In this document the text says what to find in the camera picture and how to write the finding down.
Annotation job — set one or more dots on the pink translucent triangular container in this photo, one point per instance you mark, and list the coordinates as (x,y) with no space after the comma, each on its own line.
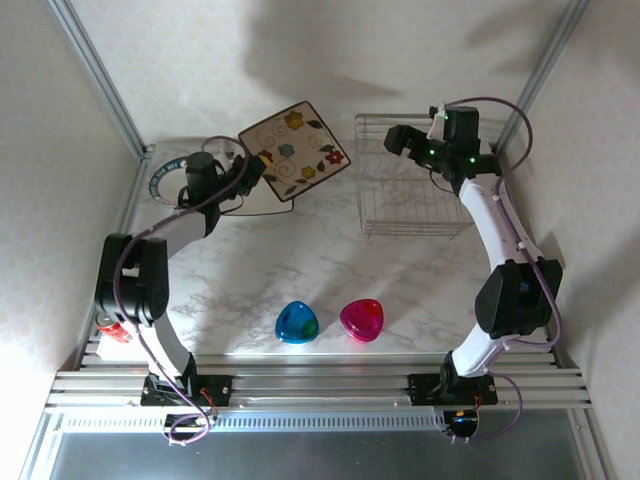
(362,320)

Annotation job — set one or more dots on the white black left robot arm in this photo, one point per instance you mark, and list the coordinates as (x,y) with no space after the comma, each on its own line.
(172,345)

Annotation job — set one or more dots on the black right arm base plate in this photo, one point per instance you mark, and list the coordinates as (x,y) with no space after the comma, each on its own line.
(420,387)

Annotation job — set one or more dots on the red soda can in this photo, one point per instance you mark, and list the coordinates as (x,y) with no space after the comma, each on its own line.
(115,332)

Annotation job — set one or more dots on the aluminium extrusion base rails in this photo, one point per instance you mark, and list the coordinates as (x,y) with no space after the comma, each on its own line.
(320,380)

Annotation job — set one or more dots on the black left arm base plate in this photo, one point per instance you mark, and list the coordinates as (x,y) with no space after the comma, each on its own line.
(220,387)

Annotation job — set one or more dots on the square plate floral print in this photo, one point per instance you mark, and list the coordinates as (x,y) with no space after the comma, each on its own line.
(295,150)

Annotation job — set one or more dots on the round plate teal rim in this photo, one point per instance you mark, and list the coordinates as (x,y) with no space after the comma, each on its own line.
(159,175)

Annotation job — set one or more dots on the aluminium frame post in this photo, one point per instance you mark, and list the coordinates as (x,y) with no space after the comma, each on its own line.
(540,75)
(100,75)

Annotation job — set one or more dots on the aluminium side rail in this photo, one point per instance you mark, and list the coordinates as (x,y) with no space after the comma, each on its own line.
(554,350)
(131,200)

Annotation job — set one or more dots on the grey metal shelf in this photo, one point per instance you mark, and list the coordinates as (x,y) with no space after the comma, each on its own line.
(320,457)

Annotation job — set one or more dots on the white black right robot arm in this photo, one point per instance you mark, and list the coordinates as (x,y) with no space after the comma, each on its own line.
(495,230)

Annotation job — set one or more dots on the blue translucent triangular container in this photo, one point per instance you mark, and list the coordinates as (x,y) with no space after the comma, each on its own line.
(295,322)

